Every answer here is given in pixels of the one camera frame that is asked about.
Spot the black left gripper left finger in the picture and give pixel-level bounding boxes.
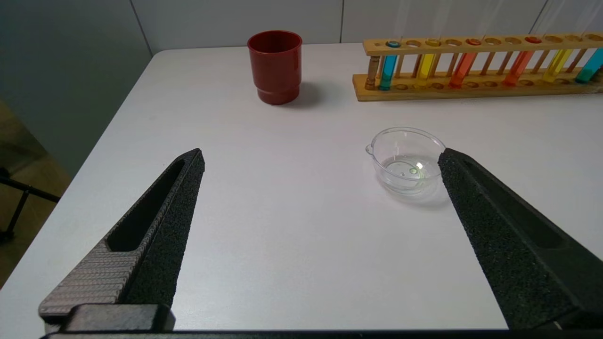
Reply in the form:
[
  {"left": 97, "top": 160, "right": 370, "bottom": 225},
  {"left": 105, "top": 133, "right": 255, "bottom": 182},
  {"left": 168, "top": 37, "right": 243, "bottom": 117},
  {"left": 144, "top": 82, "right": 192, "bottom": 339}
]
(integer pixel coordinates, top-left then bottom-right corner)
[{"left": 39, "top": 149, "right": 205, "bottom": 331}]

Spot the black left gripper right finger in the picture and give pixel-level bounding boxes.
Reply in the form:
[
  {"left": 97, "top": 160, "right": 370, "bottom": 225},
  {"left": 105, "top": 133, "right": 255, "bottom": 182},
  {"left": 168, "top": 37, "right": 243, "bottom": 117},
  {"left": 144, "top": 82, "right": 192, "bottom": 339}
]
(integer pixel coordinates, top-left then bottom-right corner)
[{"left": 438, "top": 148, "right": 603, "bottom": 331}]

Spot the yellow pigment test tube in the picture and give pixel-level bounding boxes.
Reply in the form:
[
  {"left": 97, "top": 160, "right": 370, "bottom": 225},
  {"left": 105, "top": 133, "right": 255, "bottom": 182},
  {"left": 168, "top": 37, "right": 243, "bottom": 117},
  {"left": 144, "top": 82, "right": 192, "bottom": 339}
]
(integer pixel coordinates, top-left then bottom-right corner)
[
  {"left": 417, "top": 0, "right": 453, "bottom": 88},
  {"left": 542, "top": 0, "right": 585, "bottom": 83}
]

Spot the blue pigment test tube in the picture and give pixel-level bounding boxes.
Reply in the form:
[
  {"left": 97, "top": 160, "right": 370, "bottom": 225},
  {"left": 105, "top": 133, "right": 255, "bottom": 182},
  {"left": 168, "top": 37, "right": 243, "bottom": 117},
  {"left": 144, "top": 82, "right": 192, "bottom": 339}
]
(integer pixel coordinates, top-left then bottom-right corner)
[
  {"left": 575, "top": 0, "right": 603, "bottom": 84},
  {"left": 378, "top": 0, "right": 417, "bottom": 91}
]

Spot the wooden test tube rack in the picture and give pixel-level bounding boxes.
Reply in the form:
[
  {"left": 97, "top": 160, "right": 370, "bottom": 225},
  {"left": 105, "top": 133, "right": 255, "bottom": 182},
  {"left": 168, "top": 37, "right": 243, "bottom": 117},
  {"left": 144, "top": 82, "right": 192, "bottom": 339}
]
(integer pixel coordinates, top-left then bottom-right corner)
[{"left": 352, "top": 32, "right": 603, "bottom": 102}]

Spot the orange pigment test tube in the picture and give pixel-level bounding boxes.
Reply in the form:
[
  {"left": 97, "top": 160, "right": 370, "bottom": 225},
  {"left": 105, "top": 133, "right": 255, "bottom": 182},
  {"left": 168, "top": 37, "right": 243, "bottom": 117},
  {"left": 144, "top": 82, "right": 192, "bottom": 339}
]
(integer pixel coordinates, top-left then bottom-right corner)
[
  {"left": 502, "top": 0, "right": 549, "bottom": 87},
  {"left": 448, "top": 0, "right": 500, "bottom": 89}
]

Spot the clear glass evaporating dish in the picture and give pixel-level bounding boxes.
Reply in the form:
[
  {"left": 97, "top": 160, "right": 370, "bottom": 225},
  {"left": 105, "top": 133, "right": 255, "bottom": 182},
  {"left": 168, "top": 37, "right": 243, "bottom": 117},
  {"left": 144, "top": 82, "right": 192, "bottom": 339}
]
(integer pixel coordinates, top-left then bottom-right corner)
[{"left": 366, "top": 127, "right": 447, "bottom": 196}]

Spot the black tripod stand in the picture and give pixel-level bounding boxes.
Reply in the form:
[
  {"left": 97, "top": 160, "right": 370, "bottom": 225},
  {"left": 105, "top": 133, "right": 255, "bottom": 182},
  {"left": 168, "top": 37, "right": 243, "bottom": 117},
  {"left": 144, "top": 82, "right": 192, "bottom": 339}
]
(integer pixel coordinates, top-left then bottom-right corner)
[{"left": 0, "top": 167, "right": 61, "bottom": 243}]

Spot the red plastic cup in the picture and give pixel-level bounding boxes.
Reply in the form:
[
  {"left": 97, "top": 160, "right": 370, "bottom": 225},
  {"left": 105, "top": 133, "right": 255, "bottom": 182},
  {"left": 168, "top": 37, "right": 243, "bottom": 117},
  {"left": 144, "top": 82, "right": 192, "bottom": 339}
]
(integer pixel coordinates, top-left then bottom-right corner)
[{"left": 247, "top": 31, "right": 303, "bottom": 105}]

